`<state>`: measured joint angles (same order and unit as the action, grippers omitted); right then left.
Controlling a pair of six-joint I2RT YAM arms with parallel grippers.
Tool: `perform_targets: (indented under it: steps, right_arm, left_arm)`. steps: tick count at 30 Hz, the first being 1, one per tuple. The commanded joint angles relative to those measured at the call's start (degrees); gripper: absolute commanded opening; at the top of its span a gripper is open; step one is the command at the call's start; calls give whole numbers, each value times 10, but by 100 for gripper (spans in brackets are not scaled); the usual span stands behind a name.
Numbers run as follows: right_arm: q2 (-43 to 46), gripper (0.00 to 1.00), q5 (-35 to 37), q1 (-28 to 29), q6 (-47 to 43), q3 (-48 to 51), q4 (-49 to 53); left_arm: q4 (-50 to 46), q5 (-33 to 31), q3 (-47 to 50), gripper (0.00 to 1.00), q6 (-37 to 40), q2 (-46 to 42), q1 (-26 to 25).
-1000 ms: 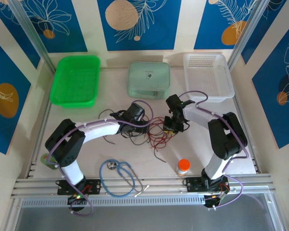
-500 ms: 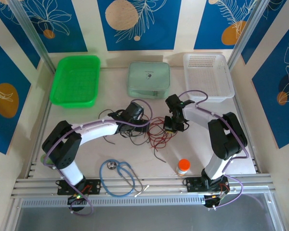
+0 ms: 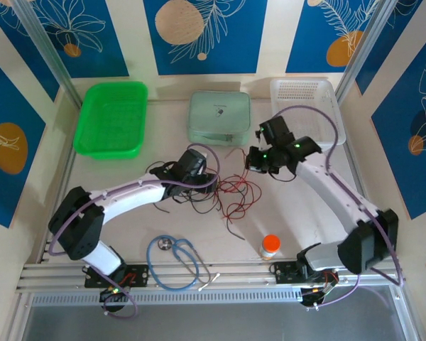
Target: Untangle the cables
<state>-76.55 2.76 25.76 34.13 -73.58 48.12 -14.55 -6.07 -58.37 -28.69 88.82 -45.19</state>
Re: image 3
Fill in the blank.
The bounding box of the aluminium frame rail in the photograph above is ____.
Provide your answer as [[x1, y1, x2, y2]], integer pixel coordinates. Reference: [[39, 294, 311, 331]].
[[16, 261, 408, 294]]

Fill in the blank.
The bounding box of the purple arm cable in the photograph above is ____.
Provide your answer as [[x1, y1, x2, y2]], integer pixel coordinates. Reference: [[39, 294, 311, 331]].
[[48, 142, 221, 319], [271, 104, 405, 310]]

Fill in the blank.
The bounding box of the mint green zip pouch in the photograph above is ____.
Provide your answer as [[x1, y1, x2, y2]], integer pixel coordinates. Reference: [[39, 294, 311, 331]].
[[187, 90, 252, 146]]

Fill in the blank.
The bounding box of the grey metal sheet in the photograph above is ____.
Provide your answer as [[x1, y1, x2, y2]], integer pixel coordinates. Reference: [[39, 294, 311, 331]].
[[6, 286, 422, 341]]

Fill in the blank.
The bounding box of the white plastic basket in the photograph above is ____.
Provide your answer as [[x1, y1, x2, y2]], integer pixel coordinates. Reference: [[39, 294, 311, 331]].
[[269, 77, 346, 150]]

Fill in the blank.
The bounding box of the grey slotted cable duct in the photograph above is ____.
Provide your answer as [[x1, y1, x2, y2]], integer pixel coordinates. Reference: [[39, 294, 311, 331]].
[[30, 286, 305, 307]]

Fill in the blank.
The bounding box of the green plastic basket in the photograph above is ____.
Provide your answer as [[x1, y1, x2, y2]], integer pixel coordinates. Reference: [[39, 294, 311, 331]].
[[72, 80, 149, 161]]

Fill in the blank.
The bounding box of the blue stethoscope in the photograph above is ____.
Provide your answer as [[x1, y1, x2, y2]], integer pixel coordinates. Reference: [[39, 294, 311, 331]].
[[146, 234, 221, 293]]

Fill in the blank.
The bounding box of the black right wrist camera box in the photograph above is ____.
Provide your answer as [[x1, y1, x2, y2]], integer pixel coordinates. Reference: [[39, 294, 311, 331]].
[[258, 115, 295, 146]]

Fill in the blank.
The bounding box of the orange cap pill bottle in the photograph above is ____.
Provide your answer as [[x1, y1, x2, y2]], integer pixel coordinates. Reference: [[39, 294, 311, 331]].
[[258, 234, 282, 262]]

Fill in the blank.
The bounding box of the blue floral wall panel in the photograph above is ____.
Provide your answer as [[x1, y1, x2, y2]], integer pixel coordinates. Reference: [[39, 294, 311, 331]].
[[371, 35, 426, 220], [0, 5, 61, 103], [354, 0, 426, 96], [0, 49, 47, 229], [285, 0, 390, 74], [143, 0, 269, 76], [31, 0, 131, 79]]

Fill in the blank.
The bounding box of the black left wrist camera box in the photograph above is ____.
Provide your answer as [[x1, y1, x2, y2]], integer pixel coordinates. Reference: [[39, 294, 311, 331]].
[[179, 148, 209, 178]]

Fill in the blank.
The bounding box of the aluminium frame post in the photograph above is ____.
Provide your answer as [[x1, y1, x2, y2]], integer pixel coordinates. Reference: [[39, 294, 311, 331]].
[[12, 0, 83, 106], [335, 0, 409, 106]]

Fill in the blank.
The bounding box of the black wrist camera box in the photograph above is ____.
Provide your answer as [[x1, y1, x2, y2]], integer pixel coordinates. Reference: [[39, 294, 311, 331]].
[[179, 148, 209, 178], [258, 115, 295, 146]]

